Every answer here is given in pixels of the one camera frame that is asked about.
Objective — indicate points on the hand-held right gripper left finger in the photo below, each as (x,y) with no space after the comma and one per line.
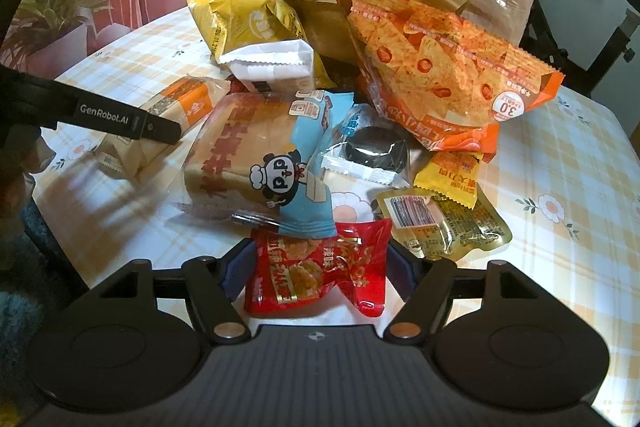
(239,274)

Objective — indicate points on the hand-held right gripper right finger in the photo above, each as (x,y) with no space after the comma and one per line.
(401,274)

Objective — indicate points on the red snack packet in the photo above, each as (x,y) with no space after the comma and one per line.
(300,277)

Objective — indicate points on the orange and white bread packet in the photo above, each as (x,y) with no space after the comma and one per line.
(195,99)

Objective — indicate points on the orange chip bag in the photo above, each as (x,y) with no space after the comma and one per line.
(440,57)

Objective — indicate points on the gold clear snack packet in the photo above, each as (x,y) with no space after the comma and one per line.
(450,227)

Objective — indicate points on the small yellow snack packet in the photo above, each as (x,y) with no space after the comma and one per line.
(445,177)

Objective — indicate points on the blue panda bread packet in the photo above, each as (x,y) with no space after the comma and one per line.
(235,147)

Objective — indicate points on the clear chocolate cookie packet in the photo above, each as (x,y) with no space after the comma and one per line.
(372,149)

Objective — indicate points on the yellow snack bag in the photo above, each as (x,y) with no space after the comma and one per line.
(235,14)

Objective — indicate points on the dark cloth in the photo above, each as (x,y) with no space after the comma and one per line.
(30,267)

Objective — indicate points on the checked flower tablecloth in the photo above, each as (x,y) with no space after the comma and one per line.
(550,147)

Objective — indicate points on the black exercise bike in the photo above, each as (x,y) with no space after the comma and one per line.
(600,47)

